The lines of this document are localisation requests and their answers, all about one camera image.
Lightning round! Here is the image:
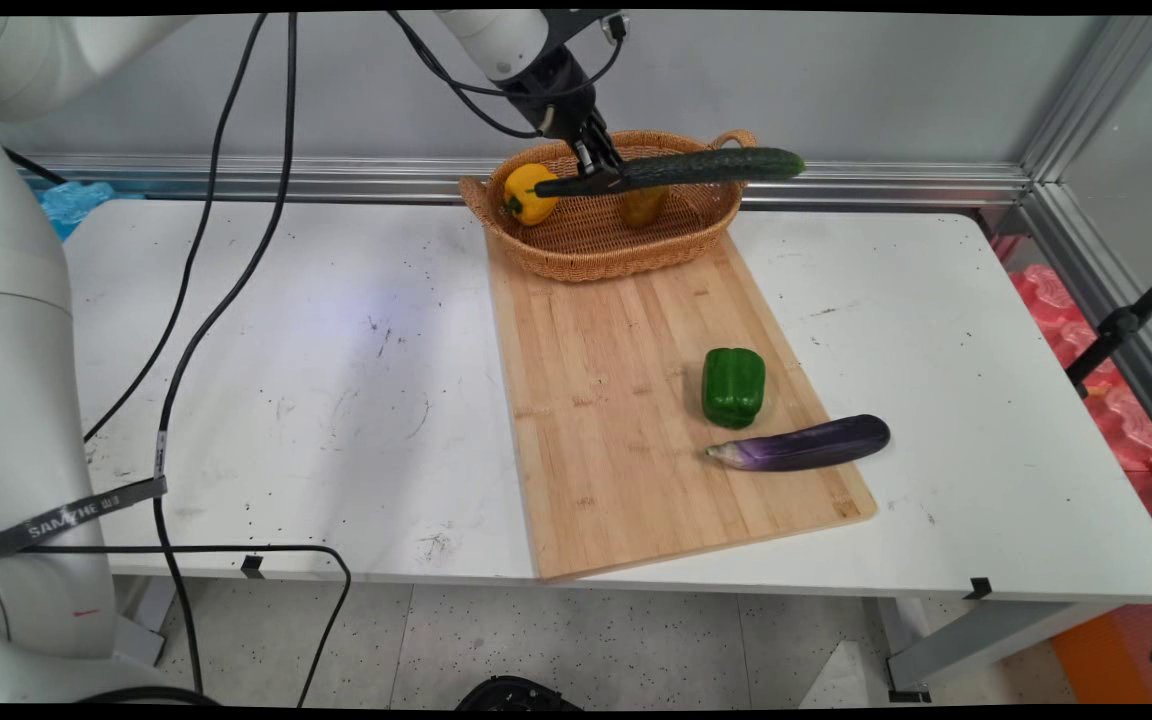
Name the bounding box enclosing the round black object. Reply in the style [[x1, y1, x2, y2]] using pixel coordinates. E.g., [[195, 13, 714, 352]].
[[454, 675, 585, 713]]

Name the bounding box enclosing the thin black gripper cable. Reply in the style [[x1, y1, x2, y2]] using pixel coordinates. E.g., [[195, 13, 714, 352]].
[[385, 10, 629, 140]]

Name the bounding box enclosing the angled aluminium frame post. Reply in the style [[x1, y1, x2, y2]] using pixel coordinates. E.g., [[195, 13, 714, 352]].
[[996, 15, 1152, 469]]

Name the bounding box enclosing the purple eggplant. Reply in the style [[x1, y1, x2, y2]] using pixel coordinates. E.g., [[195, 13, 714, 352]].
[[705, 414, 892, 474]]

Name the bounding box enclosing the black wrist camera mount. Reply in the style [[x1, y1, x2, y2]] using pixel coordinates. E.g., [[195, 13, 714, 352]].
[[564, 10, 633, 43]]

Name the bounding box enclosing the brown pear-shaped toy food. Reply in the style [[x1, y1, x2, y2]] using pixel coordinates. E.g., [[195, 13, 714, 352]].
[[619, 184, 671, 230]]

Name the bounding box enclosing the long green cucumber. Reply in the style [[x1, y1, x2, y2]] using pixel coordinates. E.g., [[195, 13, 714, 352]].
[[533, 146, 808, 199]]

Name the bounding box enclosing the black cable along table edge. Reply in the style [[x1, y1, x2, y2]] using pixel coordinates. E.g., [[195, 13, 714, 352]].
[[20, 543, 353, 707]]

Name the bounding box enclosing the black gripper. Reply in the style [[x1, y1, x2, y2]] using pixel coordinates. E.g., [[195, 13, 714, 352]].
[[508, 46, 627, 181]]

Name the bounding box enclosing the black tripod stand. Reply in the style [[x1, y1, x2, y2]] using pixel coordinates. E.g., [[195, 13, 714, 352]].
[[1064, 254, 1152, 399]]

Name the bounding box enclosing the blue plastic bag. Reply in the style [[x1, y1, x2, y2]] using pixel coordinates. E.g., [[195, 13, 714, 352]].
[[34, 180, 145, 243]]

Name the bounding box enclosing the grey printed strap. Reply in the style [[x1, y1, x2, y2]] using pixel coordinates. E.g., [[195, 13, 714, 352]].
[[0, 476, 170, 561]]

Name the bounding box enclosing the pink plastic packaging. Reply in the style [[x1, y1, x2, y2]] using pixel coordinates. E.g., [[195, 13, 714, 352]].
[[1004, 262, 1152, 473]]

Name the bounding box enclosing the horizontal aluminium frame rail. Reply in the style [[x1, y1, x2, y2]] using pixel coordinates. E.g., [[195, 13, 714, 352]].
[[14, 152, 1035, 209]]

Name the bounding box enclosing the green bell pepper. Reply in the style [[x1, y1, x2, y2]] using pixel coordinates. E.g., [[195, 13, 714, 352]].
[[701, 347, 768, 431]]

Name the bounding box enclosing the yellow bell pepper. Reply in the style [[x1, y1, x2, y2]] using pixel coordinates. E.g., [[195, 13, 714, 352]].
[[502, 163, 561, 227]]

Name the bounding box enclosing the bamboo cutting board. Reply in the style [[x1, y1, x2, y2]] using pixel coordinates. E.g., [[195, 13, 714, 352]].
[[485, 228, 879, 583]]

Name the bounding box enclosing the long black hanging cable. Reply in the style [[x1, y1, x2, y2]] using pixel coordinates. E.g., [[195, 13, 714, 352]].
[[152, 12, 299, 695], [83, 12, 271, 444]]

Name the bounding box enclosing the grey table leg frame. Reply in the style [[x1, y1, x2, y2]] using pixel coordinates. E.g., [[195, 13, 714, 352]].
[[876, 596, 1132, 703]]

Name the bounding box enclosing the woven wicker basket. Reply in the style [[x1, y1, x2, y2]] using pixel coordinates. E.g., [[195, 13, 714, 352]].
[[458, 128, 759, 284]]

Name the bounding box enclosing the orange floor mat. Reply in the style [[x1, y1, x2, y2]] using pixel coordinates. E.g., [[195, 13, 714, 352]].
[[1048, 605, 1152, 703]]

